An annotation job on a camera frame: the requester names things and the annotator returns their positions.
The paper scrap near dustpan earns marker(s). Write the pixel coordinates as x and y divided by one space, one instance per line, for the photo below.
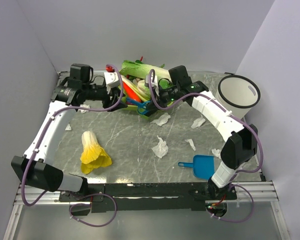
216 153

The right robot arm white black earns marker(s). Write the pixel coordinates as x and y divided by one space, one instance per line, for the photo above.
240 139

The short napa cabbage toy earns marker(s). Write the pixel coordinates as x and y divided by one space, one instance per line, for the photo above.
143 90

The blue dustpan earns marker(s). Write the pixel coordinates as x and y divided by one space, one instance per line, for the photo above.
203 166

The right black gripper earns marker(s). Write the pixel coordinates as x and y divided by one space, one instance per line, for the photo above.
159 99

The yellow white cabbage toy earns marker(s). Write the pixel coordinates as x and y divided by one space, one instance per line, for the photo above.
93 156

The small paper scrap left edge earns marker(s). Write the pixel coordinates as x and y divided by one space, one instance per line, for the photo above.
68 127

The blue hand brush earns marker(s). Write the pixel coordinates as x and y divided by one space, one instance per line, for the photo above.
141 106

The paper scrap far left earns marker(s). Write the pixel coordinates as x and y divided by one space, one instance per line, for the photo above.
84 108

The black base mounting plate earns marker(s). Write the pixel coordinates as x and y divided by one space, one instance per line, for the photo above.
150 196

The small narrow paper scrap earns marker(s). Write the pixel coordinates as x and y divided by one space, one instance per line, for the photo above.
191 143

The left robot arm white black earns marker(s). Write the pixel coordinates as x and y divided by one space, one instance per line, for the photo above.
35 167

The large centre paper scrap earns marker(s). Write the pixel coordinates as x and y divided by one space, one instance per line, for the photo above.
161 149

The paper scrap right of centre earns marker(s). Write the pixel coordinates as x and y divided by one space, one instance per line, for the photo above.
198 122

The orange carrot toy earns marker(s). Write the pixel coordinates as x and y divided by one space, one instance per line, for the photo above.
130 93

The green vegetable tray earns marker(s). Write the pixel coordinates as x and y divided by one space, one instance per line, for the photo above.
132 108

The paper scrap near tray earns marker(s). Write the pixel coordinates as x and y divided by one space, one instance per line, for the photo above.
163 119

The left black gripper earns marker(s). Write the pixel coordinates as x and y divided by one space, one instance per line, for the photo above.
107 102

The long napa cabbage toy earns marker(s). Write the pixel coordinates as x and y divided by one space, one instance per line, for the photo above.
141 70

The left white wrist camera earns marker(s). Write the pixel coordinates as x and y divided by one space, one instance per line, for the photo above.
112 79

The white trash bin black rim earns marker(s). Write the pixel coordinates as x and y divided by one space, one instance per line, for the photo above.
238 94

